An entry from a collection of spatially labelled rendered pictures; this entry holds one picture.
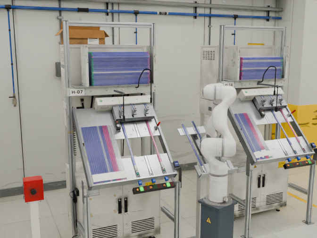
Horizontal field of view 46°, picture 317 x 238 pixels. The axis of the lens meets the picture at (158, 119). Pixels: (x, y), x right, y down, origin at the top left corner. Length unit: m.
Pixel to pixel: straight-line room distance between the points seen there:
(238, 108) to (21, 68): 2.42
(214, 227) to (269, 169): 1.55
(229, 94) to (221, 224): 0.85
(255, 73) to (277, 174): 1.05
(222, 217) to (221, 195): 0.15
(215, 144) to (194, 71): 2.85
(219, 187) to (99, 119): 1.18
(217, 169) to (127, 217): 1.16
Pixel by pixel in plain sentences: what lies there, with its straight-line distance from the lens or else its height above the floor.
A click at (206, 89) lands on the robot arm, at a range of 2.56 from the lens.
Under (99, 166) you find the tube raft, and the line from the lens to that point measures 2.85.
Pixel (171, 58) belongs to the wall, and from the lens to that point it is 4.99.
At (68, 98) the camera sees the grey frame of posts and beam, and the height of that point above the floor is 1.29.
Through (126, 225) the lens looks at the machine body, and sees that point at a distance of 3.34.
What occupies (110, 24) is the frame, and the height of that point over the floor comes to 1.88.
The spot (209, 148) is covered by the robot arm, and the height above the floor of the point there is 1.07.
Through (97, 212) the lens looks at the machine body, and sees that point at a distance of 3.21.
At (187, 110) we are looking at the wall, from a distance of 5.17.
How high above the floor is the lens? 1.69
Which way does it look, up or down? 11 degrees down
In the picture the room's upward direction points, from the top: straight up
